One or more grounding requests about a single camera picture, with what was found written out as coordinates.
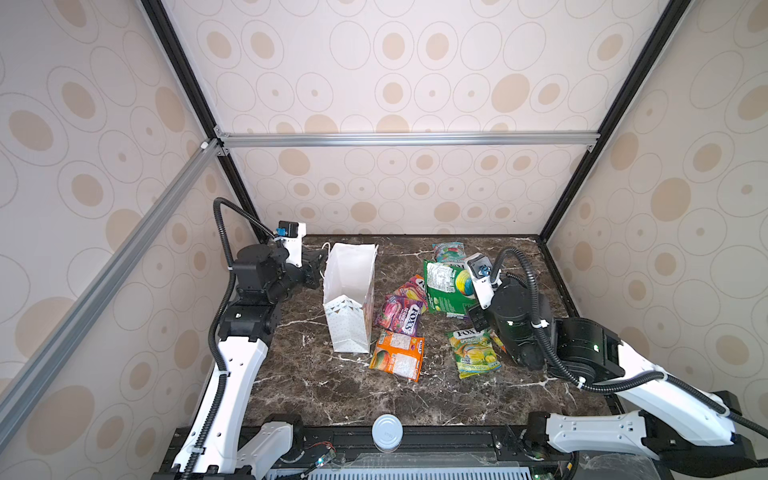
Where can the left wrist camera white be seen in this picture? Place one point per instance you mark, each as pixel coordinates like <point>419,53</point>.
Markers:
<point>290,234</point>

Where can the red yellow Fox's packet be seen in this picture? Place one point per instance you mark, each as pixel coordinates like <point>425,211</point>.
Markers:
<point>497,341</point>

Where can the orange red Fox's packet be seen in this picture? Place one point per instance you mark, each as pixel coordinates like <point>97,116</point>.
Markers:
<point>414,289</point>

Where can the horizontal aluminium rail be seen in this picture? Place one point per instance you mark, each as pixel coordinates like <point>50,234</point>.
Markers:
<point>419,139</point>

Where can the black frame post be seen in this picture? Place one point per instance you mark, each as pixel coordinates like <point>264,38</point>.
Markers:
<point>650,53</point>
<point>160,22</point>

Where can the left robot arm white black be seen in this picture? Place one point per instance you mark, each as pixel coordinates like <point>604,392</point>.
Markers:
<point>262,277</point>

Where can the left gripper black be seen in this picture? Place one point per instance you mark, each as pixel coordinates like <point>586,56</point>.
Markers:
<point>309,262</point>

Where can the orange candy packet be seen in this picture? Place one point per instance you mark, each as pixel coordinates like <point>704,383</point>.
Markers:
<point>398,354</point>

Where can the yellow green Fox's packet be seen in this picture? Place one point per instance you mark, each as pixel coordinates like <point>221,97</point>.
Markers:
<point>473,352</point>

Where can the left black frame post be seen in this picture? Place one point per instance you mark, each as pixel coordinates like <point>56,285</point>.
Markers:
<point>160,22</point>

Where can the white paper bag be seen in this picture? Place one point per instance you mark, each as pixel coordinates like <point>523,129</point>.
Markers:
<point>348,296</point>

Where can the right black frame post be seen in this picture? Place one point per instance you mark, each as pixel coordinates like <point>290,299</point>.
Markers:
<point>650,53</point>

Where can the teal Fox's candy packet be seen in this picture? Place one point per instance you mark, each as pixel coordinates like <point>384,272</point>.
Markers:
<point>449,252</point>

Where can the pink Fox's berries packet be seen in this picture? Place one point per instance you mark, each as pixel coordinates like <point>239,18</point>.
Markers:
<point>400,314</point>

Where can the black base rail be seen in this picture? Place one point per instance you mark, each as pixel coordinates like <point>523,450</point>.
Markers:
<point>414,447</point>

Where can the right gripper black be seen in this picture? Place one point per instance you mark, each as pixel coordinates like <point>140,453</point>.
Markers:
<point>475,316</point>

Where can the left diagonal aluminium rail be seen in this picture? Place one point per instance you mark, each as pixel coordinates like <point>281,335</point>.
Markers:
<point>33,380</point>

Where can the green candy packet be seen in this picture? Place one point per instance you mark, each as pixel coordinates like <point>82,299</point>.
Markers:
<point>449,289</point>

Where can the white round cap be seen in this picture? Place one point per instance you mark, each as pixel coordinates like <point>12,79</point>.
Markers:
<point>387,433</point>

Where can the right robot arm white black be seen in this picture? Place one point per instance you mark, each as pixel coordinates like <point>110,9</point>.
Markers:
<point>683,428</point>

